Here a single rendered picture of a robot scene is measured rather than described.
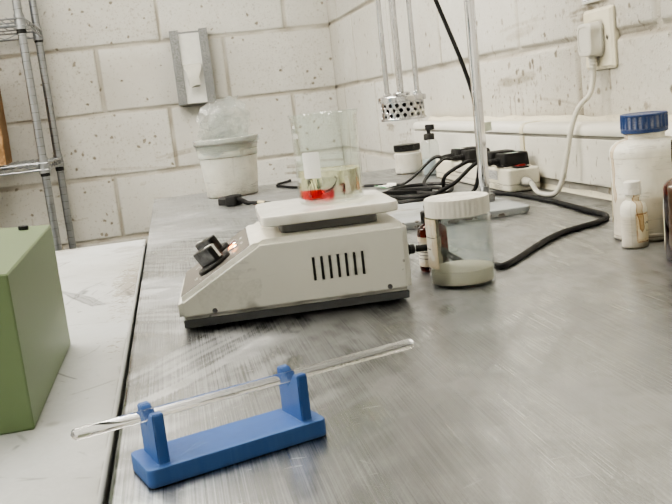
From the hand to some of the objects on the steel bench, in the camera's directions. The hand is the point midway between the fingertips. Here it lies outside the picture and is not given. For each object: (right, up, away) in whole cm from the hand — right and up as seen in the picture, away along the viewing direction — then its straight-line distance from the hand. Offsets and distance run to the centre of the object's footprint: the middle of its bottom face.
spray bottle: (+92, -28, +116) cm, 151 cm away
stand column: (+93, -37, +57) cm, 115 cm away
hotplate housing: (+68, -48, +11) cm, 84 cm away
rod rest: (+65, -55, -24) cm, 89 cm away
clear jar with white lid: (+83, -47, +10) cm, 96 cm away
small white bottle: (+101, -44, +18) cm, 111 cm away
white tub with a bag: (+49, -32, +121) cm, 134 cm away
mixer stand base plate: (+81, -39, +55) cm, 106 cm away
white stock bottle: (+104, -42, +22) cm, 115 cm away
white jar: (+87, -26, +126) cm, 156 cm away
